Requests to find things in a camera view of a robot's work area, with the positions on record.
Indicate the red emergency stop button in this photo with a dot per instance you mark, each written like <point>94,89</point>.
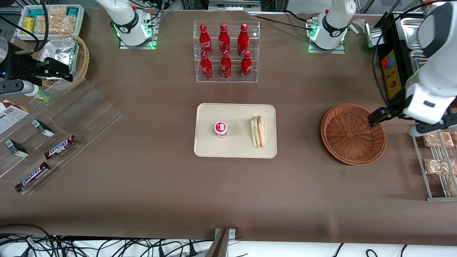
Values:
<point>386,63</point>

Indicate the triangle sandwich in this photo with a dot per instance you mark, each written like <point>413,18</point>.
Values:
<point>257,132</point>

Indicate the small black white packet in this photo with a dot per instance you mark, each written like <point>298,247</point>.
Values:
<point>43,128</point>
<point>16,148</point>

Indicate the red cola bottle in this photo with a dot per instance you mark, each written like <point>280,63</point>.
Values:
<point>246,67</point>
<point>243,38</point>
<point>224,37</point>
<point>204,39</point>
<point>225,67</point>
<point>206,67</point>

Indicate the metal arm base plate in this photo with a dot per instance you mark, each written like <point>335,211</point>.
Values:
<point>326,51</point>
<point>137,47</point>

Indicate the red white printed box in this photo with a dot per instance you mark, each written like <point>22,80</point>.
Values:
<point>10,116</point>

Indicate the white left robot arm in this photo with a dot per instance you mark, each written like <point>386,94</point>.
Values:
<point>435,71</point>

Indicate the clear bag of snacks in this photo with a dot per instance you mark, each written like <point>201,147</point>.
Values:
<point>44,25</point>
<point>66,24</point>

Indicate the red white yogurt cup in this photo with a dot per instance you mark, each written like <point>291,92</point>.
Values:
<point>221,129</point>

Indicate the silver foil bag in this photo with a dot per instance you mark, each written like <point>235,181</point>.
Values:
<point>60,48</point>

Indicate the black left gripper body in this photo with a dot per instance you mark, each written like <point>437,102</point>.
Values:
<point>392,111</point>

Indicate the clear acrylic stepped display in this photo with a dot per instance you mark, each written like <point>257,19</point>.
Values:
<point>89,114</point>

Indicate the tan wicker basket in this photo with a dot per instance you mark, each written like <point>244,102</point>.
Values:
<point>84,60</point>

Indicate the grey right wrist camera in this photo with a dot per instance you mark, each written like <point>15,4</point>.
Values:
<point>19,88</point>

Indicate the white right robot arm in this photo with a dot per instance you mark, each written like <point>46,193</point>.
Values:
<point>125,19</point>

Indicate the brown table cover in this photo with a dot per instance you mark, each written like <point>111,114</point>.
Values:
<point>160,196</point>

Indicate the clear acrylic bottle rack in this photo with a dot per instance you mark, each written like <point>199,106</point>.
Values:
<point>228,80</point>

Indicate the metal table bracket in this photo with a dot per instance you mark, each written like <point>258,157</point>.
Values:
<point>222,242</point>

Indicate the yellow snack box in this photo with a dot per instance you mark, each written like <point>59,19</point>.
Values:
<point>29,25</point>

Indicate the teal snack box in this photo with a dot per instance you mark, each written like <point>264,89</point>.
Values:
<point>73,11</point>
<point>36,13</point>

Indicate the clear bag of crackers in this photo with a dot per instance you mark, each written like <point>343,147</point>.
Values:
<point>437,140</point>
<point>437,166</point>
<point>452,186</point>

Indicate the beige plastic tray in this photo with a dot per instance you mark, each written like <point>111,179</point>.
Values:
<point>239,114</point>

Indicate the aluminium frame profile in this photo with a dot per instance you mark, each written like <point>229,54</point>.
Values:
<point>234,5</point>

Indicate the crumpled clear plastic wrapper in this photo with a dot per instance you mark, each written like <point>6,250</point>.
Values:
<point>358,23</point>

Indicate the green drink bottle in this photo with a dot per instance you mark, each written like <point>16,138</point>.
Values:
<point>43,96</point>

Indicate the snickers chocolate bar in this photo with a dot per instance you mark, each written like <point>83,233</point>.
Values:
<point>33,177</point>
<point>60,147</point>

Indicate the round brown wicker basket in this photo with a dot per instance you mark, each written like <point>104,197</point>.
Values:
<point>351,135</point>

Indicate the white plastic bin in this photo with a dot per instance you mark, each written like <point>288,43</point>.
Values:
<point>80,19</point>

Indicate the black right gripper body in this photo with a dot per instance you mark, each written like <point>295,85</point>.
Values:
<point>22,66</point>

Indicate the steel tray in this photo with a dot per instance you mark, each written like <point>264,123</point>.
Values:
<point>416,59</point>
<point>410,34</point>

